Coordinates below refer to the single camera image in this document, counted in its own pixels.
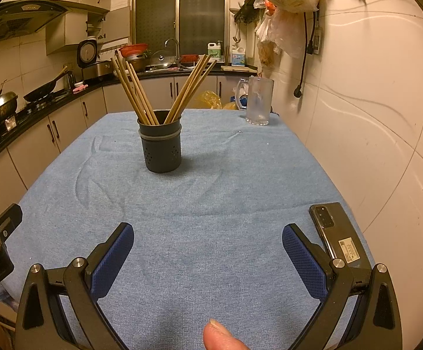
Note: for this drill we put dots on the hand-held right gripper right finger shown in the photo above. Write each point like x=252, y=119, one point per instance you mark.
x=304, y=259

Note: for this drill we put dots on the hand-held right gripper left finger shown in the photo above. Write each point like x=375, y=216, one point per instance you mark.
x=113, y=259

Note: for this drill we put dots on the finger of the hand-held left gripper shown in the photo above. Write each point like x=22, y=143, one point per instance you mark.
x=5, y=222

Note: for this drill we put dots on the dark grey chopstick holder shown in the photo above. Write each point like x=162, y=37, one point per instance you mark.
x=160, y=149

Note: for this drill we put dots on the set of wooden chopsticks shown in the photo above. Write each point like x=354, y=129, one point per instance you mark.
x=147, y=116

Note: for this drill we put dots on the person's right hand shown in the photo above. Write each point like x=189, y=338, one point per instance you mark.
x=222, y=339

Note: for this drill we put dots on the grey smartphone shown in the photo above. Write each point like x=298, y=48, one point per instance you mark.
x=337, y=237

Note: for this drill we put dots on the beige base cabinets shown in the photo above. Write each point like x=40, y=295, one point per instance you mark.
x=29, y=146

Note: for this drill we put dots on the blue table cloth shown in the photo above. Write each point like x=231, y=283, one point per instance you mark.
x=211, y=197

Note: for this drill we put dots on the gas stove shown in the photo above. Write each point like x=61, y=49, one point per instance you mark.
x=36, y=108

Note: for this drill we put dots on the black wok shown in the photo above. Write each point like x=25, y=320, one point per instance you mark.
x=40, y=93

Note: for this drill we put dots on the pink cloth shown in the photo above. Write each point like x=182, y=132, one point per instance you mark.
x=80, y=88

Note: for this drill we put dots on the clear plastic pitcher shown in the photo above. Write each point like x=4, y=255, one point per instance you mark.
x=258, y=98

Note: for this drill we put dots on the blue plastic bag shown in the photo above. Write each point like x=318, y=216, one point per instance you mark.
x=241, y=101

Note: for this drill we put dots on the rice cooker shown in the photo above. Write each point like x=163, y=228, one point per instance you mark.
x=92, y=65

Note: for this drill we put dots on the yellow plastic bag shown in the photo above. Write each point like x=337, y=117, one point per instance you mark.
x=207, y=100

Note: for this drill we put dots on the steel range hood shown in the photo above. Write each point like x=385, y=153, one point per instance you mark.
x=18, y=22

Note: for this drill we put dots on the wooden cutting board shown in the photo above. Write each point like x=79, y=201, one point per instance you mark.
x=238, y=68

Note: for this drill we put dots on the glass pot lid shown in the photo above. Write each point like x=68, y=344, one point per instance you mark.
x=162, y=59

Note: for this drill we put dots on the black countertop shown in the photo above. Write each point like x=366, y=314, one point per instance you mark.
x=215, y=71

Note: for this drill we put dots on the red basin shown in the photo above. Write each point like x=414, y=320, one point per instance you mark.
x=134, y=50

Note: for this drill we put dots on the white jug blue label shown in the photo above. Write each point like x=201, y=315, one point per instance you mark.
x=238, y=57

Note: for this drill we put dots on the red bowl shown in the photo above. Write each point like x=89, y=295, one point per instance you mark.
x=189, y=58

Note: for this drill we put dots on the steel faucet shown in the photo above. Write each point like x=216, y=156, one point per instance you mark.
x=176, y=47

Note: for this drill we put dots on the white jug green label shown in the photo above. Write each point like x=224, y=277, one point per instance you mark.
x=214, y=51

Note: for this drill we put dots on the clear hanging plastic bags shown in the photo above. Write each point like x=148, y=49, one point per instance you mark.
x=280, y=32

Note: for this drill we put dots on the kitchen window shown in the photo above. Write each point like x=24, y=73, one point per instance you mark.
x=182, y=11

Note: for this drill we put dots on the wall socket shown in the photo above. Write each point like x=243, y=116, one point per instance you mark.
x=316, y=40

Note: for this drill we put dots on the black wall rack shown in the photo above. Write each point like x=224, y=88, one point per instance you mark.
x=244, y=9

